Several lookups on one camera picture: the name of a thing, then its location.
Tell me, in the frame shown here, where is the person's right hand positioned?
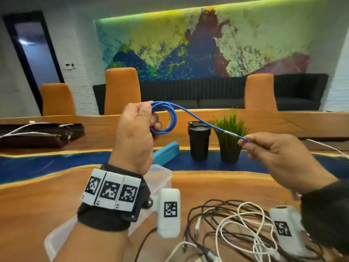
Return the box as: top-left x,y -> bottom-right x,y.
237,132 -> 338,195

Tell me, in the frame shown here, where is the person's left hand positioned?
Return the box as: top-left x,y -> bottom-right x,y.
108,100 -> 162,176

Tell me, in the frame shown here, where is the clear plastic organizer box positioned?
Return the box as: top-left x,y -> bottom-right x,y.
43,164 -> 173,261

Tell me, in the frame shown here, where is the blue cable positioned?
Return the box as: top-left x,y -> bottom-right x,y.
150,101 -> 249,142

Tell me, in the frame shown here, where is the pile of cables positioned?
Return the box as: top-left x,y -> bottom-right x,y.
135,199 -> 328,262

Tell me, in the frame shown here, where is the person's left forearm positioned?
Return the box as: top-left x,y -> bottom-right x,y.
53,222 -> 131,262

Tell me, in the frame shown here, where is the tall orange chair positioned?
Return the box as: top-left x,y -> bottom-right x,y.
104,67 -> 142,115

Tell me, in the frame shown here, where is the green potted plant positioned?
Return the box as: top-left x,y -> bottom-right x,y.
210,113 -> 250,164

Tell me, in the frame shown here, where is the black cylinder pot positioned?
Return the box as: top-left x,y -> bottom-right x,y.
187,121 -> 212,161

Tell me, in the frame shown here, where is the black right wristband with marker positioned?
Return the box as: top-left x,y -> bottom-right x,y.
300,179 -> 349,254

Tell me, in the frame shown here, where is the black left wristband with markers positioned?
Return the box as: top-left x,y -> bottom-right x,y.
77,163 -> 152,232

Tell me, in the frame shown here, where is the black sofa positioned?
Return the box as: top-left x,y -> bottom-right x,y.
92,73 -> 329,115

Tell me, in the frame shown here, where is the dark brown leather case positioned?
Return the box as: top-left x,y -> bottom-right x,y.
0,121 -> 85,148

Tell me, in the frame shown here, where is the long thin white cable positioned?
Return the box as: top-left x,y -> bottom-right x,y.
305,139 -> 349,160

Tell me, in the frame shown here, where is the colourful abstract wall painting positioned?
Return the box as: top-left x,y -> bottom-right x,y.
94,0 -> 328,82

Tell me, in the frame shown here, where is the black door frame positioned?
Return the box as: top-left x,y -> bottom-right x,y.
2,11 -> 65,115

